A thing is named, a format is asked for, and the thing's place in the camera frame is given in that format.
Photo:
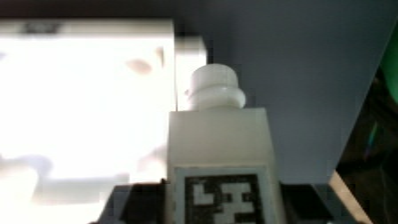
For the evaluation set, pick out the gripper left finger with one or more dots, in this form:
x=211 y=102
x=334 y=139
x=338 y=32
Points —
x=135 y=204

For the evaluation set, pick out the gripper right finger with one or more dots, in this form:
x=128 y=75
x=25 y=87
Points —
x=306 y=210

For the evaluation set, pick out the white leg with tag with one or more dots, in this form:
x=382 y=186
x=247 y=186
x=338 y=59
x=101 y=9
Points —
x=222 y=189

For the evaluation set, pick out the white square tabletop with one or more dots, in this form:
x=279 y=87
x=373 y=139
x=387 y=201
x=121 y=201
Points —
x=92 y=83

